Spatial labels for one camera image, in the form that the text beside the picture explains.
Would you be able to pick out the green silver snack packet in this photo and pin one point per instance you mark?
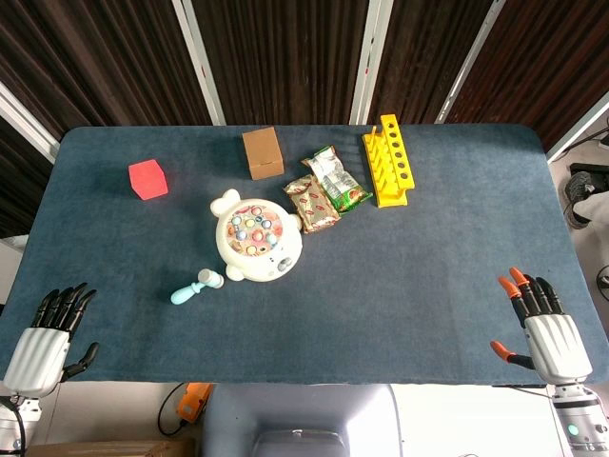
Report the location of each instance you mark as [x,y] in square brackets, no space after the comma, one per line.
[340,183]

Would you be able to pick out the white partition post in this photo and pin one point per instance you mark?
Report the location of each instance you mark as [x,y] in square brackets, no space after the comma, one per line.
[28,121]
[468,62]
[368,62]
[578,128]
[200,62]

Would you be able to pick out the orange device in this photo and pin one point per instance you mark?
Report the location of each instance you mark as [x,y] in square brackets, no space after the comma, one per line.
[192,400]

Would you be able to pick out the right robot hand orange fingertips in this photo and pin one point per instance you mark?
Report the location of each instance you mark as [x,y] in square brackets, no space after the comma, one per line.
[554,345]

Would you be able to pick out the red foam cube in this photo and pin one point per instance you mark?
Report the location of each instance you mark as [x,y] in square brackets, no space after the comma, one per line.
[147,181]

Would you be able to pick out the blue table cloth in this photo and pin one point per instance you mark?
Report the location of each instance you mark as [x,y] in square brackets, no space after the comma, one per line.
[380,295]

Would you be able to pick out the grey robot torso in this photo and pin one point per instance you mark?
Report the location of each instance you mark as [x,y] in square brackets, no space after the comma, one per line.
[304,409]

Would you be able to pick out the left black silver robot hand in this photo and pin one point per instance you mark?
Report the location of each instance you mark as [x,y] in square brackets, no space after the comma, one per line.
[40,354]

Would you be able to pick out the small brown cardboard box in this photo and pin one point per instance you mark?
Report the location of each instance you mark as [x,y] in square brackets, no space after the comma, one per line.
[262,152]

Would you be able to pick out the yellow test tube rack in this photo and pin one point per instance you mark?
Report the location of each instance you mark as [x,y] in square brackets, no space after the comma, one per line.
[402,166]

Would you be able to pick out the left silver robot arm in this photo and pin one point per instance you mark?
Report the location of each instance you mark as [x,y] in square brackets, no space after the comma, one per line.
[9,423]

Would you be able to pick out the light blue toy mallet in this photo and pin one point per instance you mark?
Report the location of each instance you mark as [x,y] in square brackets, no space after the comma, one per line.
[183,295]

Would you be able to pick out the gold brown snack packet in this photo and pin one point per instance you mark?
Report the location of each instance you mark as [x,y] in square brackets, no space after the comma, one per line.
[314,207]

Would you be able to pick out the large cardboard box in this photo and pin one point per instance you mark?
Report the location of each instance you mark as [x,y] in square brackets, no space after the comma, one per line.
[109,448]

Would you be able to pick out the white whack-a-mole toy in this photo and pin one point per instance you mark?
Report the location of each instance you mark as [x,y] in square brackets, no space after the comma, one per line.
[257,266]

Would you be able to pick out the black shoe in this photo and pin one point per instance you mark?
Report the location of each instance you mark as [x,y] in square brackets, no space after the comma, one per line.
[578,195]

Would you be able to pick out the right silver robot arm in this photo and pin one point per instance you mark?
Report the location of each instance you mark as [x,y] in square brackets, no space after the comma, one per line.
[578,419]

